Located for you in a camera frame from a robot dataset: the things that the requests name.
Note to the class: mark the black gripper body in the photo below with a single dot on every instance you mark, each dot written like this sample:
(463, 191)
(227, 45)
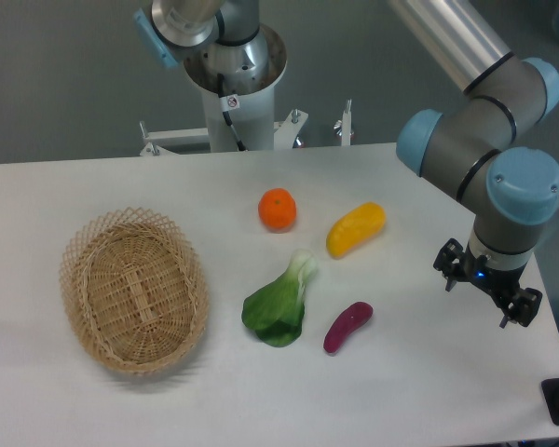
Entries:
(500, 285)

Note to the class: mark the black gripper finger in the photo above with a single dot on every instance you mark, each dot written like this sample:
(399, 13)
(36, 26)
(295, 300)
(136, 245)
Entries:
(518, 305)
(450, 262)

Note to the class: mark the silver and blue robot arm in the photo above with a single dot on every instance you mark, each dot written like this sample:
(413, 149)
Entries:
(471, 155)

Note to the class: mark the yellow mango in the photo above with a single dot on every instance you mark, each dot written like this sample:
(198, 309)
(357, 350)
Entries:
(355, 228)

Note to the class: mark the orange tangerine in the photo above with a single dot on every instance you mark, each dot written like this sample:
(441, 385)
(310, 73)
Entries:
(277, 210)

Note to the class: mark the green bok choy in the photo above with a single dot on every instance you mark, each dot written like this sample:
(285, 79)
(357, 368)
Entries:
(275, 313)

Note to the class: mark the woven wicker basket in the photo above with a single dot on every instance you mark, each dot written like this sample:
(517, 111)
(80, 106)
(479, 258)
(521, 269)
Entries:
(134, 291)

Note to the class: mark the white metal base frame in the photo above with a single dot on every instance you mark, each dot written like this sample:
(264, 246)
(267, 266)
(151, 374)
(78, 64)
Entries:
(228, 135)

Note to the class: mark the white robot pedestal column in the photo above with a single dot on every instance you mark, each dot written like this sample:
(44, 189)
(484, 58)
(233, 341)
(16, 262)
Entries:
(239, 78)

